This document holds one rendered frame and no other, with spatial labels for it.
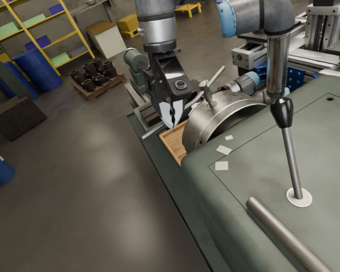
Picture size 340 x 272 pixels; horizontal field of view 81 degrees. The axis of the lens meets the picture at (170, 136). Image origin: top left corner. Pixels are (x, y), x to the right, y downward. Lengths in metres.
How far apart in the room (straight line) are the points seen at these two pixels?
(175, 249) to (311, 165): 1.44
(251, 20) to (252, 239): 0.66
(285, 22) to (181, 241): 1.53
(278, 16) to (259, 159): 0.52
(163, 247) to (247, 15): 1.60
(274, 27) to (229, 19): 0.16
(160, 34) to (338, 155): 0.40
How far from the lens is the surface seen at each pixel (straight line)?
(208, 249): 1.13
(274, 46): 0.89
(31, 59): 6.27
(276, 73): 0.94
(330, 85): 0.64
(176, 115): 0.50
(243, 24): 0.81
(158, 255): 1.79
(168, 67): 0.43
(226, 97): 0.66
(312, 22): 1.24
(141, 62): 1.62
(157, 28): 0.42
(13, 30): 7.26
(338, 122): 0.54
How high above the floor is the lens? 1.61
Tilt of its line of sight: 40 degrees down
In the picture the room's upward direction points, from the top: 24 degrees counter-clockwise
